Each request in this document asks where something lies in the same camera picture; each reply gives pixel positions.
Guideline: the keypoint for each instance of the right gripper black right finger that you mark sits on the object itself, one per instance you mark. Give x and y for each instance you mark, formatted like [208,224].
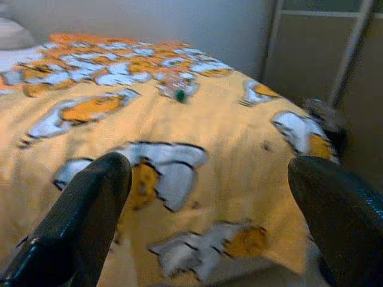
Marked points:
[344,221]

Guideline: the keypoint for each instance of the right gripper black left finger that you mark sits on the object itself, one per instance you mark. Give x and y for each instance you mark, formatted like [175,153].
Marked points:
[77,215]

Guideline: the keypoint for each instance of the yellow cartoon egg blanket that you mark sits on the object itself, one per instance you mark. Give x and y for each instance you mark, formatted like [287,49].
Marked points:
[224,134]

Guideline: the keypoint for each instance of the clear bottle with green cap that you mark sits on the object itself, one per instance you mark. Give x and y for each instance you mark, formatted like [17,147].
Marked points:
[176,86]

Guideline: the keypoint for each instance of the brown wardrobe with white frame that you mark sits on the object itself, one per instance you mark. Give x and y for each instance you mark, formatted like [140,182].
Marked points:
[305,53]

